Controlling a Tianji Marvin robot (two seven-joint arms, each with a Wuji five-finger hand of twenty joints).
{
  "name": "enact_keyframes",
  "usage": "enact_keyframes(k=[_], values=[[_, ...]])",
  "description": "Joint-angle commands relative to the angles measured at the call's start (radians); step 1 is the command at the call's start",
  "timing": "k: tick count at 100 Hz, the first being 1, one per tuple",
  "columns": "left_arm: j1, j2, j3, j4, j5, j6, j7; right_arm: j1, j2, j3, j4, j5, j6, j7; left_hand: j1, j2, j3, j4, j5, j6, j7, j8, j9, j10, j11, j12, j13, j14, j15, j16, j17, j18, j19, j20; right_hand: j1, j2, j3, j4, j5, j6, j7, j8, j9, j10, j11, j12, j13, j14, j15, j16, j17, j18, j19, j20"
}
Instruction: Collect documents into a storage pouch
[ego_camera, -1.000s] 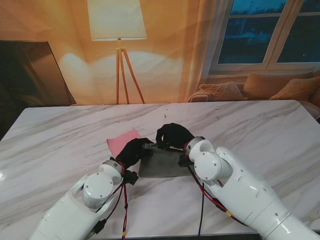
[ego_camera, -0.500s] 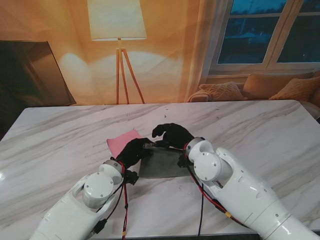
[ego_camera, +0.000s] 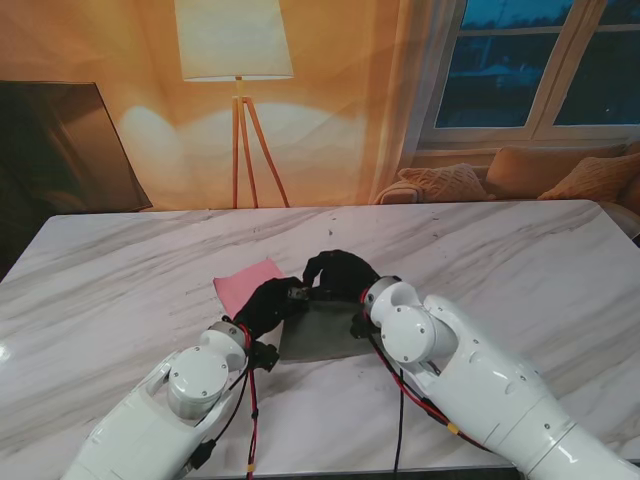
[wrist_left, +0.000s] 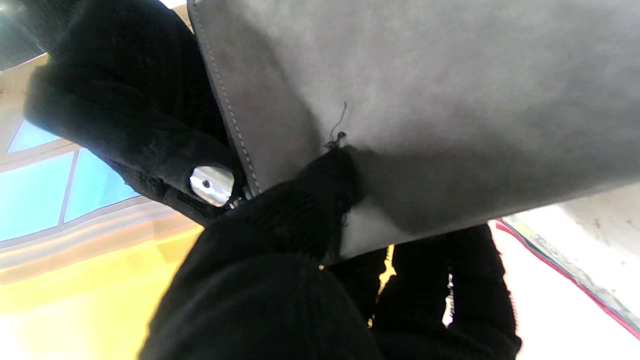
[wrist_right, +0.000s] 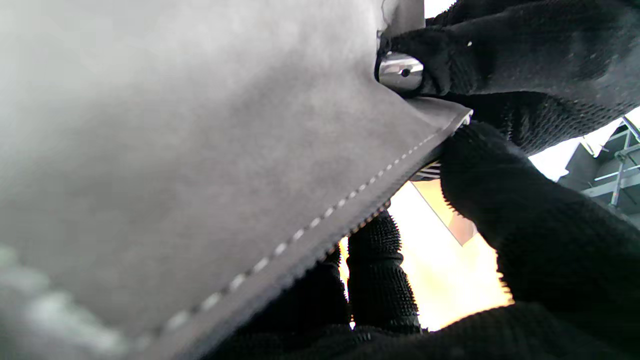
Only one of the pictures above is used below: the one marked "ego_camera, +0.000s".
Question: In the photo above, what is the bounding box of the red black right arm cable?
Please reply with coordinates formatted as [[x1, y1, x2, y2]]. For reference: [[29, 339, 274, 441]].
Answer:
[[367, 333, 494, 473]]

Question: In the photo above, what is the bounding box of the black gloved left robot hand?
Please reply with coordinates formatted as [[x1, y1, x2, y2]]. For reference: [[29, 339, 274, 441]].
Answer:
[[233, 277, 308, 345]]

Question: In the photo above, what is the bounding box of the sheer beige curtain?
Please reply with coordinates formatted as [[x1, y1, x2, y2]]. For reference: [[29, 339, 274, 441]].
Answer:
[[368, 0, 467, 205]]

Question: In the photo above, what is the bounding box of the cream knitted cushion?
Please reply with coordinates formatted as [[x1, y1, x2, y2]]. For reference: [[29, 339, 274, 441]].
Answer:
[[397, 162, 497, 203]]

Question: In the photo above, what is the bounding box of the red black left arm cable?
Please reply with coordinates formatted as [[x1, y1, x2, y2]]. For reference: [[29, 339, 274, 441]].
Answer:
[[187, 323, 261, 475]]

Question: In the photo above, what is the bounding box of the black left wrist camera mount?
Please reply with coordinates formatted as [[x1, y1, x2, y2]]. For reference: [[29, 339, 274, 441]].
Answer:
[[246, 339, 280, 374]]

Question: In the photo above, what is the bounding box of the grey suede zipper pouch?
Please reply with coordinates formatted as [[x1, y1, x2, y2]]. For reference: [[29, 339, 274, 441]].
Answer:
[[277, 294, 375, 363]]

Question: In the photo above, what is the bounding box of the orange knitted cushion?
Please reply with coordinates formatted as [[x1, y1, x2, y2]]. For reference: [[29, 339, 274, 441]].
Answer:
[[537, 153, 640, 203]]

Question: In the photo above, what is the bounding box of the floor lamp with wooden legs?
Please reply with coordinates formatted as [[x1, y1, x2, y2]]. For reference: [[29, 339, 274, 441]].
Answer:
[[172, 0, 295, 210]]

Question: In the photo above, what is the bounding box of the beige sofa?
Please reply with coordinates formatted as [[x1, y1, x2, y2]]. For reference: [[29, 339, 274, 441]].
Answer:
[[373, 141, 640, 246]]

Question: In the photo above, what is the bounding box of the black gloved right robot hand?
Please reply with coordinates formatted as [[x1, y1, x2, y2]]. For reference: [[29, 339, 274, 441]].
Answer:
[[301, 248, 382, 306]]

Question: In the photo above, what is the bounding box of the plain orange cushion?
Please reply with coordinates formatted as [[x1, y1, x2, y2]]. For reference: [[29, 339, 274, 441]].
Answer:
[[485, 144, 627, 201]]

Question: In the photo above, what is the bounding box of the red black arm cable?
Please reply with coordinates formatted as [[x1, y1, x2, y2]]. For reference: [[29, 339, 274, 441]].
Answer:
[[187, 323, 261, 475], [367, 333, 494, 473]]

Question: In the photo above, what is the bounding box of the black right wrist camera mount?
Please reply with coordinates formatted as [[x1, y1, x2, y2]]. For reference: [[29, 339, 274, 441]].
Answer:
[[348, 311, 375, 342]]

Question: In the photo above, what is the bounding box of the dark flat television screen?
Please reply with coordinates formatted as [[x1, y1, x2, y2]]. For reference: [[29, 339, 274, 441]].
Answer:
[[0, 80, 154, 261]]

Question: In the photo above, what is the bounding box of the pink document folder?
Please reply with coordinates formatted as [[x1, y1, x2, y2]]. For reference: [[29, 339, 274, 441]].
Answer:
[[212, 256, 287, 315]]

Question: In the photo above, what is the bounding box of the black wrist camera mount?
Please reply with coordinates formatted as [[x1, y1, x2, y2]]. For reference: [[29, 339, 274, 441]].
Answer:
[[246, 339, 280, 374], [348, 311, 375, 342]]

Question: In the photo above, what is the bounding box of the white framed window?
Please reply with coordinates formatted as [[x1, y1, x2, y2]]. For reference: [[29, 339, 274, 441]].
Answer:
[[415, 0, 640, 151]]

